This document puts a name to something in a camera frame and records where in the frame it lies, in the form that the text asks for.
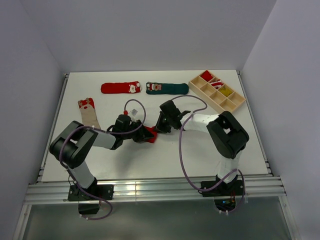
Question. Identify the wooden compartment tray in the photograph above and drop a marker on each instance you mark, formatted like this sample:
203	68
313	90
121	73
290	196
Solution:
213	97

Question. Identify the rolled red sock in tray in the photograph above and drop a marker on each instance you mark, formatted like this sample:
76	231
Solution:
207	76

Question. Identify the rolled yellow sock in tray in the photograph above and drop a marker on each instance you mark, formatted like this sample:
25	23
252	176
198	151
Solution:
225	91

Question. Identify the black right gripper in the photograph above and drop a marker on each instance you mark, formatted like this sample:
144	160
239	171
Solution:
160	127

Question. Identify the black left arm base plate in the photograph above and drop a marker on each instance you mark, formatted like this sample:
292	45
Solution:
105	192

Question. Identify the rolled striped sock in tray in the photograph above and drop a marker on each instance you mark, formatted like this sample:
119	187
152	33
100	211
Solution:
217	84

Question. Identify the red reindeer sock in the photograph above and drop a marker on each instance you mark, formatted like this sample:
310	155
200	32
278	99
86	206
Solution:
152	134

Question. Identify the dark green reindeer sock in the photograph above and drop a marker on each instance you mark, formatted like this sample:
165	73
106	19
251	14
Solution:
156	88

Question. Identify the red santa sock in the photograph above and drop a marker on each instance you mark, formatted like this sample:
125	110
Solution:
132	87

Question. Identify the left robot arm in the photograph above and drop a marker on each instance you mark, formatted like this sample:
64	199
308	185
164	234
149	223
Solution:
73	144

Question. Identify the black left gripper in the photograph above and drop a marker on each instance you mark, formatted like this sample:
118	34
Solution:
142	134

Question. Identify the black box under frame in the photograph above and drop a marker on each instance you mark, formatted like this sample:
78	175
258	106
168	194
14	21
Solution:
88	209

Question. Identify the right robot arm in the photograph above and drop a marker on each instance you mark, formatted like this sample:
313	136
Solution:
227	134

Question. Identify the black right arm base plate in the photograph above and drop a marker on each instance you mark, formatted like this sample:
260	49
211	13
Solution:
233	188

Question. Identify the beige reindeer sock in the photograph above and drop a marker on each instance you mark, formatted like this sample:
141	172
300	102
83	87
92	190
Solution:
88	112

